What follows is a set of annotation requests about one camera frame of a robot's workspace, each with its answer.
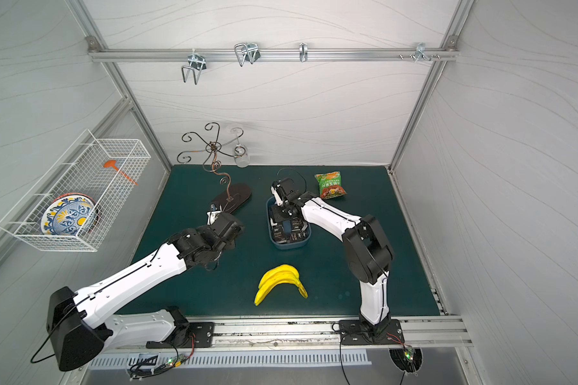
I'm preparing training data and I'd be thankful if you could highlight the teal plastic storage box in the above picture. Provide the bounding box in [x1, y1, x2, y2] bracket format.
[267, 197, 311, 250]

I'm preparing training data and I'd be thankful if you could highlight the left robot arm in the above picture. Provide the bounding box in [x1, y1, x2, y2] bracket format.
[47, 212, 244, 372]

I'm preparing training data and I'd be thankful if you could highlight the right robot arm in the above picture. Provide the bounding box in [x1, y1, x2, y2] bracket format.
[271, 178, 394, 328]

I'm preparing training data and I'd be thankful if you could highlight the green snack bag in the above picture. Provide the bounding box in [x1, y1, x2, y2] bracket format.
[315, 171, 346, 200]

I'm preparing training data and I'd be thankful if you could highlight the metal scroll stand dark base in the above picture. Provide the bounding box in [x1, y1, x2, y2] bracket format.
[176, 122, 250, 213]

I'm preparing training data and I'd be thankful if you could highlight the clear glass cup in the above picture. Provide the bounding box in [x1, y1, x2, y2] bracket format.
[231, 127, 250, 168]

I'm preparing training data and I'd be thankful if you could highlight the yellow banana bunch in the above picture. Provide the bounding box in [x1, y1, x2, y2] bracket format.
[254, 265, 308, 306]

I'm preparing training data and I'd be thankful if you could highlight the orange plastic spoon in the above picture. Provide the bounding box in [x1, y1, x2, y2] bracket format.
[104, 160, 137, 185]

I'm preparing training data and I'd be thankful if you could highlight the blue yellow patterned plate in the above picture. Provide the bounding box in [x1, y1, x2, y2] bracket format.
[40, 193, 98, 236]

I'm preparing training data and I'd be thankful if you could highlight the small metal hook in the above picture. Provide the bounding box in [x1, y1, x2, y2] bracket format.
[299, 43, 308, 63]

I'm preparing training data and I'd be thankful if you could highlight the metal double hook middle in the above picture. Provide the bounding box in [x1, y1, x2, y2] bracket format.
[234, 43, 261, 67]

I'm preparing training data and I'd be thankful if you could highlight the metal double hook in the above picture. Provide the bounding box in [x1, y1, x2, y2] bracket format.
[181, 51, 207, 85]
[234, 43, 261, 67]

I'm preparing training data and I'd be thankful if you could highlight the metal double hook left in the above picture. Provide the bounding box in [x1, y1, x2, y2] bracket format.
[181, 51, 207, 85]

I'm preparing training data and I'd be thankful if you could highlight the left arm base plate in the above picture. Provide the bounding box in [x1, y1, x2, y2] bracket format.
[145, 322, 215, 349]

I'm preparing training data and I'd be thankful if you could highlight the aluminium front rail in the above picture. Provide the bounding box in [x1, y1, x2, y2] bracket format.
[76, 314, 474, 350]

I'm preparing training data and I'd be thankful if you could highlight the aluminium rail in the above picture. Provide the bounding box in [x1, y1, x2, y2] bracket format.
[76, 314, 474, 350]
[88, 46, 460, 64]

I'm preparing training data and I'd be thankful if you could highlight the white wire basket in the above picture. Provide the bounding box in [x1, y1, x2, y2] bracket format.
[0, 130, 151, 253]

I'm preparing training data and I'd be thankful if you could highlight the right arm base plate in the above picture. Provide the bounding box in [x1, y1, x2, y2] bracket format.
[335, 319, 406, 346]

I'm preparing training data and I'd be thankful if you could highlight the aluminium top rail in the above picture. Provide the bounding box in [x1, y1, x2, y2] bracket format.
[88, 46, 460, 64]

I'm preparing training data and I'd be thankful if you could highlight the metal bracket hook right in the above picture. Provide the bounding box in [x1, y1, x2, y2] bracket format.
[398, 43, 441, 63]

